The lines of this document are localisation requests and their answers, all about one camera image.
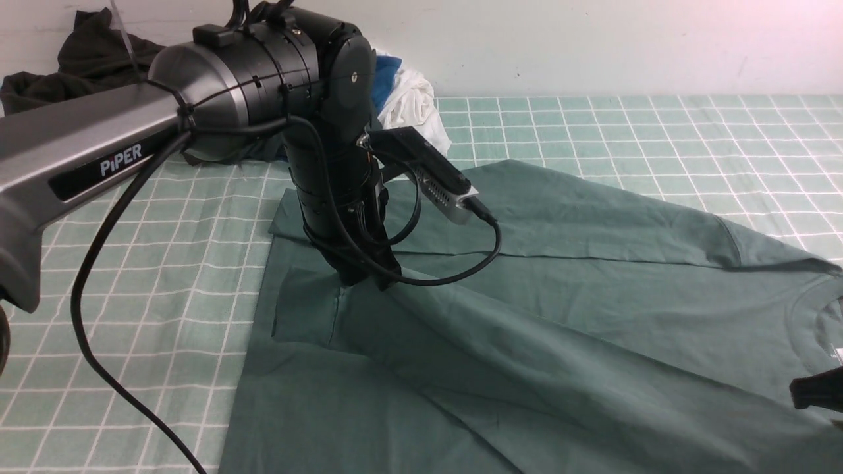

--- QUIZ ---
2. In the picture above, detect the dark green crumpled garment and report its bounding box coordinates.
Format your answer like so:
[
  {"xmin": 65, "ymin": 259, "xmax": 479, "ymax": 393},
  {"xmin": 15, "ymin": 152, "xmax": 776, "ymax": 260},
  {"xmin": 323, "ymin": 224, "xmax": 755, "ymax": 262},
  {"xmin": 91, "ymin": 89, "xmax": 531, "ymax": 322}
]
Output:
[{"xmin": 1, "ymin": 8, "xmax": 165, "ymax": 116}]

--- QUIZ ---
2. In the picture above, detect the blue crumpled garment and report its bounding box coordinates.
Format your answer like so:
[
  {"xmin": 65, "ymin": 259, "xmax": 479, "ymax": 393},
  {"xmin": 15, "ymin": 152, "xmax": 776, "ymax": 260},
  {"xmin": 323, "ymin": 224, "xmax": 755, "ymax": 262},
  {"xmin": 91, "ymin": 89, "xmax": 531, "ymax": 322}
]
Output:
[{"xmin": 371, "ymin": 55, "xmax": 403, "ymax": 114}]

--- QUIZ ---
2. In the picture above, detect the black camera cable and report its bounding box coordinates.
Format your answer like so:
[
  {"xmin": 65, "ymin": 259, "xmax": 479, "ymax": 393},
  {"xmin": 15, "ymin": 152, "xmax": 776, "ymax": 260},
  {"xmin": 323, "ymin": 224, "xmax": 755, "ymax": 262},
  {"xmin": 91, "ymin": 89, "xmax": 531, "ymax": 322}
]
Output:
[{"xmin": 288, "ymin": 116, "xmax": 503, "ymax": 288}]

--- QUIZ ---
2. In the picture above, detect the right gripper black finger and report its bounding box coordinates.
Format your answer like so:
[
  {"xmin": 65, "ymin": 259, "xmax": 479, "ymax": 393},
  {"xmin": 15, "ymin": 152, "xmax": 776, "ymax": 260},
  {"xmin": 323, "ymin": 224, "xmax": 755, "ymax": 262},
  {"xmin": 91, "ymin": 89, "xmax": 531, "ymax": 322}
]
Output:
[{"xmin": 789, "ymin": 369, "xmax": 843, "ymax": 413}]

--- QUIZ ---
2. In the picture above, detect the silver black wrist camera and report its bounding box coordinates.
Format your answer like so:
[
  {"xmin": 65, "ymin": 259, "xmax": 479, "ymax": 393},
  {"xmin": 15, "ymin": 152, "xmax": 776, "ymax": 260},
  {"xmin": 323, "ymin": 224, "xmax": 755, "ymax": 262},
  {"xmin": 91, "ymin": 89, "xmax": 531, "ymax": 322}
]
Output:
[{"xmin": 356, "ymin": 126, "xmax": 479, "ymax": 225}]

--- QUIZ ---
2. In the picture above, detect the green long-sleeve top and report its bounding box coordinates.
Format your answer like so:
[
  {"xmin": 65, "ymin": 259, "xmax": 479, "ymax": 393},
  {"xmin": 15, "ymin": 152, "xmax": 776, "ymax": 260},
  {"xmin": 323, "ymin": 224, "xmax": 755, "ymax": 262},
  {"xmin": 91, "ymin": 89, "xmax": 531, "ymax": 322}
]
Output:
[{"xmin": 219, "ymin": 160, "xmax": 842, "ymax": 473}]

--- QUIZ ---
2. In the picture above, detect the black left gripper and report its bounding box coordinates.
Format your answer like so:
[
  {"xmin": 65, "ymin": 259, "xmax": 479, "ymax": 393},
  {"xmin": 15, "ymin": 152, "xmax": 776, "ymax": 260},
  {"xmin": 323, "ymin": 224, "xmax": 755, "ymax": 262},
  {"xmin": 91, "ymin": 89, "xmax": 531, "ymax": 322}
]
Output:
[{"xmin": 284, "ymin": 118, "xmax": 402, "ymax": 292}]

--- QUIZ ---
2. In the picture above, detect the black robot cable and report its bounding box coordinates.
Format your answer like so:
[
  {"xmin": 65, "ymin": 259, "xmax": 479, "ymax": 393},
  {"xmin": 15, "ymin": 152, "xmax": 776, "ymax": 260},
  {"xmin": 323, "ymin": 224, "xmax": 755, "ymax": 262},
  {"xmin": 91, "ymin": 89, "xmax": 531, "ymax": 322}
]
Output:
[{"xmin": 70, "ymin": 128, "xmax": 209, "ymax": 474}]

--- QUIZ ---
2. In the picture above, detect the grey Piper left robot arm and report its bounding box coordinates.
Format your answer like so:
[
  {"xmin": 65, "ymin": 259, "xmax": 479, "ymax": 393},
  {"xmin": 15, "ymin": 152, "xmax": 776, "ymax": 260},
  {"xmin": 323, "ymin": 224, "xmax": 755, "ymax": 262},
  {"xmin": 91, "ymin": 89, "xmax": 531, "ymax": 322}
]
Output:
[{"xmin": 2, "ymin": 1, "xmax": 398, "ymax": 313}]

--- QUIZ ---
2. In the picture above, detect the white crumpled garment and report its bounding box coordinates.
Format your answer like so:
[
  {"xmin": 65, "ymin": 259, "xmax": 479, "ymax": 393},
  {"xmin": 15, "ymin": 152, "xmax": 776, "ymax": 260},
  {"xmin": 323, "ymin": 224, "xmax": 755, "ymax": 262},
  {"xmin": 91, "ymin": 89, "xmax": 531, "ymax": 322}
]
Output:
[{"xmin": 375, "ymin": 49, "xmax": 452, "ymax": 156}]

